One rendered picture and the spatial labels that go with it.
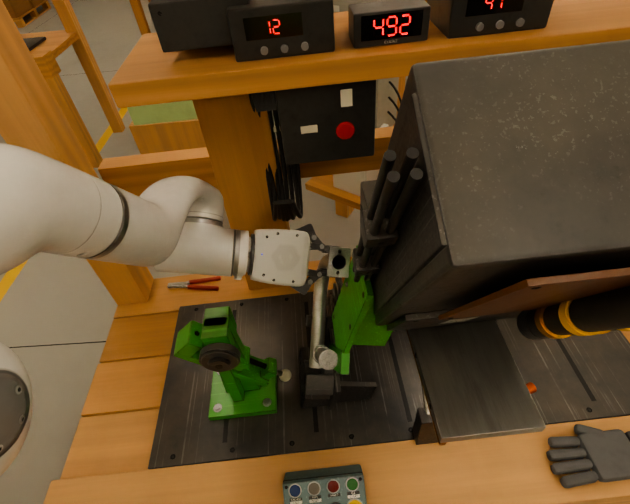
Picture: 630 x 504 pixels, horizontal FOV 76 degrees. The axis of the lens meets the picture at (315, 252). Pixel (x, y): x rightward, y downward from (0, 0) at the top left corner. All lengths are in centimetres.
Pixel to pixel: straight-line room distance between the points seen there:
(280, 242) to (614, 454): 74
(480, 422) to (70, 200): 62
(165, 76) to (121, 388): 74
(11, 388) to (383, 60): 62
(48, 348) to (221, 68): 214
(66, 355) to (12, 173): 217
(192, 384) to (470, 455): 62
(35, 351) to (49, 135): 182
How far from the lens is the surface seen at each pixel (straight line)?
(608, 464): 101
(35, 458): 231
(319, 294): 87
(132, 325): 125
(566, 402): 106
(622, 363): 117
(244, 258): 70
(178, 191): 62
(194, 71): 72
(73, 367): 247
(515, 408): 75
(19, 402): 35
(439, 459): 93
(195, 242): 70
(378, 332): 76
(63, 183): 43
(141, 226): 51
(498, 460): 96
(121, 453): 107
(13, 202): 40
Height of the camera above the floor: 177
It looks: 45 degrees down
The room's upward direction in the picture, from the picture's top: 6 degrees counter-clockwise
